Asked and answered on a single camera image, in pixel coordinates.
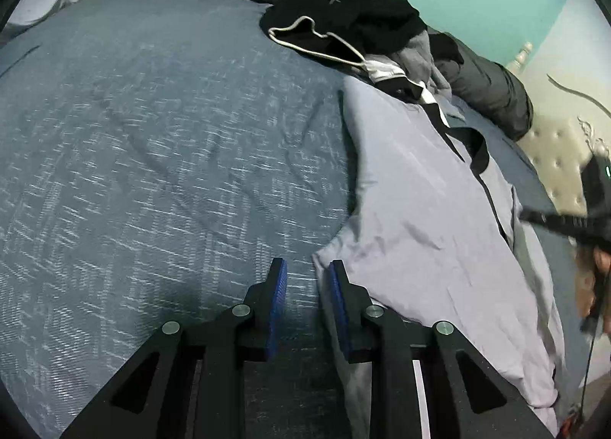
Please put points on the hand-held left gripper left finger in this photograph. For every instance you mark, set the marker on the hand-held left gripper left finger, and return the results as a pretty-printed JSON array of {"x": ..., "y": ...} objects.
[{"x": 278, "y": 308}]

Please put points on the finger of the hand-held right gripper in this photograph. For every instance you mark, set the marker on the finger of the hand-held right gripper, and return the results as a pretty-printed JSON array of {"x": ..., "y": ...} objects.
[{"x": 553, "y": 220}]

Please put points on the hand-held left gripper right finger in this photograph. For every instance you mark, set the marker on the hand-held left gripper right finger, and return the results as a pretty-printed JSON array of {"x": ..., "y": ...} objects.
[{"x": 340, "y": 312}]

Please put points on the lavender jacket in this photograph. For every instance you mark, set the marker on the lavender jacket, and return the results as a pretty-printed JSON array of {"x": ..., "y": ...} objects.
[{"x": 420, "y": 210}]

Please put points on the person's right hand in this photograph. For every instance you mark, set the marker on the person's right hand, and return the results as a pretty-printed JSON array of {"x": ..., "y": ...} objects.
[{"x": 582, "y": 288}]

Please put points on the beige tufted headboard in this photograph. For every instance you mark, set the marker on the beige tufted headboard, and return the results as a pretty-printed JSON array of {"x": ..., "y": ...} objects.
[{"x": 553, "y": 157}]

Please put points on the silver headboard ornament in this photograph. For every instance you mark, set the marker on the silver headboard ornament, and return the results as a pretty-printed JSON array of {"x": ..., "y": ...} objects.
[{"x": 592, "y": 133}]

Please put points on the blue bedspread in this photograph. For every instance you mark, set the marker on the blue bedspread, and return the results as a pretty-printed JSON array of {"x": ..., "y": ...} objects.
[{"x": 167, "y": 157}]

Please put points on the grey garment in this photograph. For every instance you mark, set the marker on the grey garment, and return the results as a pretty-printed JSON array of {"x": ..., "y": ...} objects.
[{"x": 420, "y": 57}]

